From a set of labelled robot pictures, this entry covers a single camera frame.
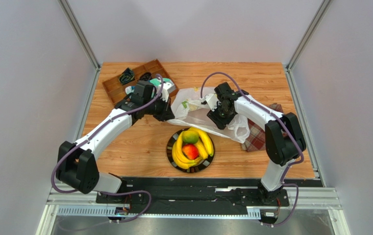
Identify wooden divided tray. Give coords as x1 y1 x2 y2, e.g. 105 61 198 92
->
102 59 175 105

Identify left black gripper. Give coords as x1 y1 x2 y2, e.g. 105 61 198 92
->
143 94 175 122

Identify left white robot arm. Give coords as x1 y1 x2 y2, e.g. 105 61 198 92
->
50 79 175 194

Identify round patterned ceramic plate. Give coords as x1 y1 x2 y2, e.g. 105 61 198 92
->
166 128 215 174

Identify aluminium frame rail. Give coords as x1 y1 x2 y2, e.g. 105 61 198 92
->
36 179 349 235

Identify teal white socks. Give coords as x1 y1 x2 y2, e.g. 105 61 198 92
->
125 78 176 94

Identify red fake apple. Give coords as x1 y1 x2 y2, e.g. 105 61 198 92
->
182 143 199 160

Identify red plaid cloth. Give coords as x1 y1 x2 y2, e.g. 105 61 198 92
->
241 103 285 152

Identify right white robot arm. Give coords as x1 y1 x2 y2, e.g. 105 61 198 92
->
201 82 306 204

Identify white plastic bag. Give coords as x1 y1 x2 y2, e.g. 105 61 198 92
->
167 87 250 143

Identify yellow banana bunch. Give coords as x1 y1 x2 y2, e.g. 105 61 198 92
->
188 127 214 160
172 132 203 170

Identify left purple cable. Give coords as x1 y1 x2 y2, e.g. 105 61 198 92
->
50 73 165 226

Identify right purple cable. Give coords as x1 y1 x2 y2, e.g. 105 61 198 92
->
199 71 305 228

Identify purple cable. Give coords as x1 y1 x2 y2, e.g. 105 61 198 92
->
50 73 165 226
199 71 305 228

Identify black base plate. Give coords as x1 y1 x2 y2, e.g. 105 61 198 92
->
96 177 290 215

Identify green fake mango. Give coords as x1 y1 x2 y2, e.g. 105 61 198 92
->
181 130 199 144

